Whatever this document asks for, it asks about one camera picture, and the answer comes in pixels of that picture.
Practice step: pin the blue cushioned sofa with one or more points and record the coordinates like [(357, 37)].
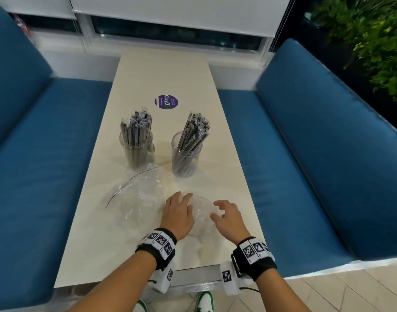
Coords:
[(39, 175), (315, 159)]

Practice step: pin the round purple sticker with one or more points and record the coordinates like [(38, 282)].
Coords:
[(166, 101)]

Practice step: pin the narrow white roller blind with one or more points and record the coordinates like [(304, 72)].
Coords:
[(32, 4)]

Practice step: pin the small red bottle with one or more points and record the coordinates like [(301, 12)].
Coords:
[(21, 24)]

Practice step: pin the clear plastic bag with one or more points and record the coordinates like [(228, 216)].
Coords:
[(203, 220), (140, 198)]

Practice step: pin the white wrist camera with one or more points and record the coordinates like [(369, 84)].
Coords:
[(162, 282), (231, 285)]

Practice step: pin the person's right forearm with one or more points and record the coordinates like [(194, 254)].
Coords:
[(279, 295)]

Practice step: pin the bundle of metal straws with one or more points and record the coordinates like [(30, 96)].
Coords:
[(136, 129), (193, 133)]

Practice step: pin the clear glass cup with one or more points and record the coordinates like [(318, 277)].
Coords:
[(136, 152), (187, 162)]

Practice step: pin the person's right hand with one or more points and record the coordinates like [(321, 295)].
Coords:
[(231, 224)]

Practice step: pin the white and green sneaker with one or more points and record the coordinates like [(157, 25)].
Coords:
[(141, 307), (205, 302)]

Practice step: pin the person's left forearm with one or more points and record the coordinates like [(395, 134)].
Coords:
[(120, 289)]

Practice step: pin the person's left hand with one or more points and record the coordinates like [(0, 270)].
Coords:
[(177, 220)]

